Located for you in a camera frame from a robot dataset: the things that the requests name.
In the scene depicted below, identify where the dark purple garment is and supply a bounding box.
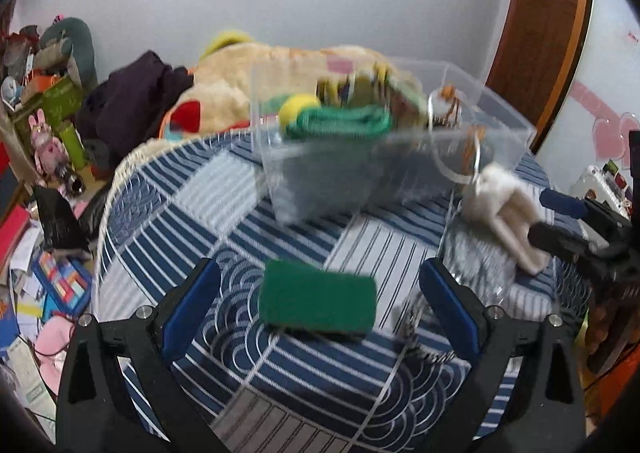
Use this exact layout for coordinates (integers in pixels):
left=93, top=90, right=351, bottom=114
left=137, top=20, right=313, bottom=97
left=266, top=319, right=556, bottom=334
left=75, top=50, right=195, bottom=157

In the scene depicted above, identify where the green grey plush toy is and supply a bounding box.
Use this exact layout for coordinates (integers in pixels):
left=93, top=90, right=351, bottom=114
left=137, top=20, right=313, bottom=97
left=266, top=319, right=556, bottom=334
left=39, top=17, right=99, bottom=90

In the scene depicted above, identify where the colourful cloths bundle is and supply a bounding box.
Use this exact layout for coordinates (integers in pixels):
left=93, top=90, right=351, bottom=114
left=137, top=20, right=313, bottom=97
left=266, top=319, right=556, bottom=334
left=317, top=64, right=429, bottom=130

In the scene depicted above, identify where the wooden door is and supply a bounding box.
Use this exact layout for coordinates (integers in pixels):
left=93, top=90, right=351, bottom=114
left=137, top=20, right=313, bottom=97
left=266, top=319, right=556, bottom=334
left=484, top=0, right=597, bottom=154

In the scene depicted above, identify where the pink slipper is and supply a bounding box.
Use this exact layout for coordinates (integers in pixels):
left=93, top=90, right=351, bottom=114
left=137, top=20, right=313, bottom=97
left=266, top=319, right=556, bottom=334
left=34, top=317, right=77, bottom=390

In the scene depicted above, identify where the beige fluffy cloth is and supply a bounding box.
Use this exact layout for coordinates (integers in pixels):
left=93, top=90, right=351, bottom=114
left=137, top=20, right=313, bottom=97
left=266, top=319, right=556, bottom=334
left=459, top=164, right=552, bottom=275

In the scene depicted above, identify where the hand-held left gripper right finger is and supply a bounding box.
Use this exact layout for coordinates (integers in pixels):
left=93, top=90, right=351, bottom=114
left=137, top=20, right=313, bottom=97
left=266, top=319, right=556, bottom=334
left=417, top=258, right=586, bottom=453

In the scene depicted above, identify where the black bag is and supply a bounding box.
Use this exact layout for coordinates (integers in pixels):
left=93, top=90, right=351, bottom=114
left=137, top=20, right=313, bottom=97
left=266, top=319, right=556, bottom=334
left=32, top=185, right=92, bottom=255

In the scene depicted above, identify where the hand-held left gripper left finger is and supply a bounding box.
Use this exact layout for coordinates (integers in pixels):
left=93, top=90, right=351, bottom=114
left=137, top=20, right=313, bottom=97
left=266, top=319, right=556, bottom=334
left=56, top=258, right=223, bottom=453

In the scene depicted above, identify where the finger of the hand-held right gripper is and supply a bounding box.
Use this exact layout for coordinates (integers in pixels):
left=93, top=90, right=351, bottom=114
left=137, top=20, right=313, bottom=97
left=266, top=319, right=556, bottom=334
left=528, top=222, right=601, bottom=268
left=539, top=188, right=608, bottom=229

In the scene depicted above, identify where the pink heart wall sticker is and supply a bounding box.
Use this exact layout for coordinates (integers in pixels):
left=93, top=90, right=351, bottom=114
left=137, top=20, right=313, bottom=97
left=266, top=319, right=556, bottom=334
left=570, top=80, right=640, bottom=170

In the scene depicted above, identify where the green folded towel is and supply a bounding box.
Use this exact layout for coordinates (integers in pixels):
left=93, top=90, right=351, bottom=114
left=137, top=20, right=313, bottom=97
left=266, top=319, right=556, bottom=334
left=285, top=105, right=394, bottom=140

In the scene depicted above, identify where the green scouring pad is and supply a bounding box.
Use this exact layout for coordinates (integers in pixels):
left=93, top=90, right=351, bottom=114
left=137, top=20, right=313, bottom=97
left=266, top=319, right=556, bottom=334
left=258, top=259, right=377, bottom=337

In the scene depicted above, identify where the blue patterned bed sheet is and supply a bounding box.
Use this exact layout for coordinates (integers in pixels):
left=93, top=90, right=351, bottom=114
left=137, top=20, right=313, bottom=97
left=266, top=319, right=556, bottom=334
left=90, top=132, right=596, bottom=453

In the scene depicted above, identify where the white appliance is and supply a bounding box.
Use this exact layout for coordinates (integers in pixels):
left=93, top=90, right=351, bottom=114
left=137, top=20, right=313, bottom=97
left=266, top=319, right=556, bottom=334
left=570, top=159, right=632, bottom=214

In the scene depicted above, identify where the yellow green sponge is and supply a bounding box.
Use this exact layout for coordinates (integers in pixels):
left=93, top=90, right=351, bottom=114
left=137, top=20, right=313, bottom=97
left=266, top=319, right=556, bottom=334
left=278, top=94, right=322, bottom=134

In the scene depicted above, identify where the pink rabbit plush toy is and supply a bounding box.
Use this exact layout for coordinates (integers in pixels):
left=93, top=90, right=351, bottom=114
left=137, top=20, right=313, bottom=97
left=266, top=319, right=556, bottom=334
left=27, top=109, right=69, bottom=180

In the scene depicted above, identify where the clear plastic storage box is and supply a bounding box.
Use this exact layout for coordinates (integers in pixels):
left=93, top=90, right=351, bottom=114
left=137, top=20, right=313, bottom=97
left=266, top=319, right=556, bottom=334
left=249, top=59, right=537, bottom=224

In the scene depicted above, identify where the green cardboard box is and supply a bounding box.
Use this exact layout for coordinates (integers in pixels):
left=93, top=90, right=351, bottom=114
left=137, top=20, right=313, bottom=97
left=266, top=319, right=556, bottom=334
left=10, top=75, right=84, bottom=150

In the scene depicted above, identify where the green bottle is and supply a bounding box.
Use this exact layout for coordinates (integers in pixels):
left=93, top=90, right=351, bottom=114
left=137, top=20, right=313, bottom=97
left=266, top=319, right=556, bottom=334
left=58, top=121, right=88, bottom=170

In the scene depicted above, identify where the large cream plush toy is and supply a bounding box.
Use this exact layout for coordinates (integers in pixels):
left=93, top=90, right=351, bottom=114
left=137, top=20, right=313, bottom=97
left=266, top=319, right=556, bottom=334
left=159, top=30, right=401, bottom=140

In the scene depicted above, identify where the colourful book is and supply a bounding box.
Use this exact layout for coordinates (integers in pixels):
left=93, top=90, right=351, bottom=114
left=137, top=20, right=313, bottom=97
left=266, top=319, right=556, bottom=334
left=37, top=250, right=94, bottom=308

